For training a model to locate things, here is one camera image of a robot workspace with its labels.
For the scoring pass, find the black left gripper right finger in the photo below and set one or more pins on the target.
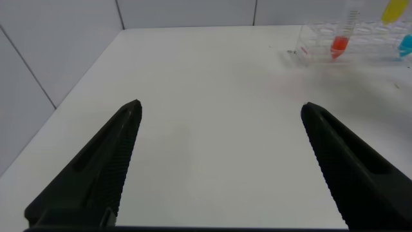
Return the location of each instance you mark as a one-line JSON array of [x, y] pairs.
[[363, 180]]

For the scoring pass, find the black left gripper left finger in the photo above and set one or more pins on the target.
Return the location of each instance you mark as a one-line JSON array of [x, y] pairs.
[[90, 180]]

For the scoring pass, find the blue pigment test tube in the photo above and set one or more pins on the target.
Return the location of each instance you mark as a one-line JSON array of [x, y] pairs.
[[406, 46]]

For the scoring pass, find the yellow pigment test tube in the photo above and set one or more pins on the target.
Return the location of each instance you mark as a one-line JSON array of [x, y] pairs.
[[394, 11]]

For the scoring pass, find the red pigment test tube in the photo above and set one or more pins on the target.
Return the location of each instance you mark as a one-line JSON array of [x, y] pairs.
[[339, 45]]

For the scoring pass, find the clear acrylic test tube rack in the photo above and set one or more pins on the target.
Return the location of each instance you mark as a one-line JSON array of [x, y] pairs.
[[315, 42]]

